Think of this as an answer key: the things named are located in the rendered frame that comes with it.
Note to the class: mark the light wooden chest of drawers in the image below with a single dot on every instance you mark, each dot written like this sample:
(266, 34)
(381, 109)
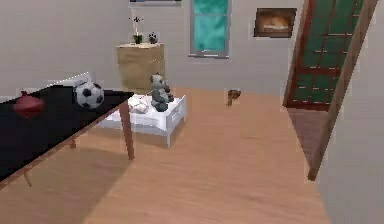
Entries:
(140, 65)

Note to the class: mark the small black and white figurine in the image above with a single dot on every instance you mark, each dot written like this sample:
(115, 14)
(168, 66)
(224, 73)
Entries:
(153, 37)

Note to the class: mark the white bed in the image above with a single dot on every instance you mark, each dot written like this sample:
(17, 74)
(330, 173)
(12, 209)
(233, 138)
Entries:
(156, 118)

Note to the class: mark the small brown object on floor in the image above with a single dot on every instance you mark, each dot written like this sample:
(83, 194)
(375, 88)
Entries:
(233, 96)

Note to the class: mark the black top wooden table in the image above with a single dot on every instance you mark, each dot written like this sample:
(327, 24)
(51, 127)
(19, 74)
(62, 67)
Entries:
(50, 126)

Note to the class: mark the teal window with grey frame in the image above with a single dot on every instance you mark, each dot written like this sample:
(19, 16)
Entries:
(210, 26)

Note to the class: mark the red framed green glass door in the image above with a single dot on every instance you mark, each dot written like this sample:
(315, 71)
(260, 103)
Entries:
(320, 56)

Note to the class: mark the grey teddy bear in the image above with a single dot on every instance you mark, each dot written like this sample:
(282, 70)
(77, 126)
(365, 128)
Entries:
(160, 93)

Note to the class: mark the white crumpled cloth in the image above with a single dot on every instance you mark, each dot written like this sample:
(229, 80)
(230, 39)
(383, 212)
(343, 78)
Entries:
(138, 105)

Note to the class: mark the dark framed orange picture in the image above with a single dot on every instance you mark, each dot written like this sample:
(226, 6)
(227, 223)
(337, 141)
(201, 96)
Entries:
(274, 22)

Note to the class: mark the black and white football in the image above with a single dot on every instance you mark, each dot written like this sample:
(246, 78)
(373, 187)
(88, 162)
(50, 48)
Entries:
(88, 94)

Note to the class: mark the white flower in green pot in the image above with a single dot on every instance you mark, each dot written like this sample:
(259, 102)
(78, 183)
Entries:
(137, 31)

